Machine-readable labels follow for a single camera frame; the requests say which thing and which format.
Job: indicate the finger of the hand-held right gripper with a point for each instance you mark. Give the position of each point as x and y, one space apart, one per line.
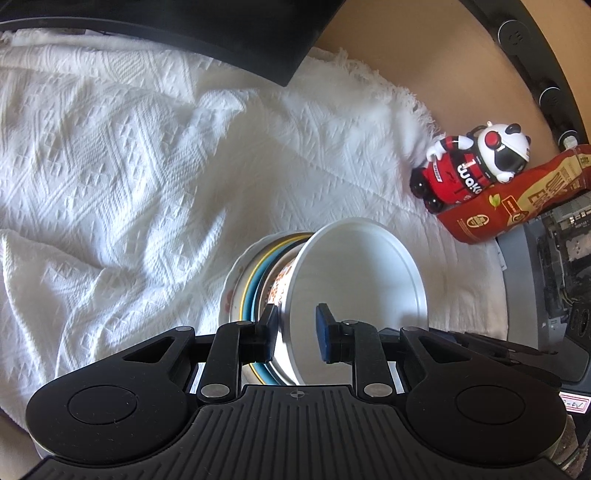
508 354

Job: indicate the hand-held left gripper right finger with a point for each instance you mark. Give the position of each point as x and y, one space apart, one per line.
323 332

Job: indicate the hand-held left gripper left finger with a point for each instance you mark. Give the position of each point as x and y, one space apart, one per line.
270 334

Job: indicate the blue bowl with white inside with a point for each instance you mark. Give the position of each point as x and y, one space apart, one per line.
251 300

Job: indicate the stack of plates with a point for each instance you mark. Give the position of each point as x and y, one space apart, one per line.
244 295

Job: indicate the white floral plate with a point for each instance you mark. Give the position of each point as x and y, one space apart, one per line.
231 281

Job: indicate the white bowl with orange print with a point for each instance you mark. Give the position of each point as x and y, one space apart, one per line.
364 277

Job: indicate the grey computer case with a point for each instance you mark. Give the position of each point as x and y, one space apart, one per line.
535 286

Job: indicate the white paper label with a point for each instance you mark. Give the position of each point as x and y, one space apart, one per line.
575 403

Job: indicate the red and gold carton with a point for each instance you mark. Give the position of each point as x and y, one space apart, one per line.
508 203

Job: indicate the panda figurine in red suit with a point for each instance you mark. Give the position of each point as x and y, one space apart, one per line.
457 177

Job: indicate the white textured cloth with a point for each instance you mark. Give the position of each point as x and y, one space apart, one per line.
115 184

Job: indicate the black curved bar with knobs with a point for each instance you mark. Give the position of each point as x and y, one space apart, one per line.
545 55

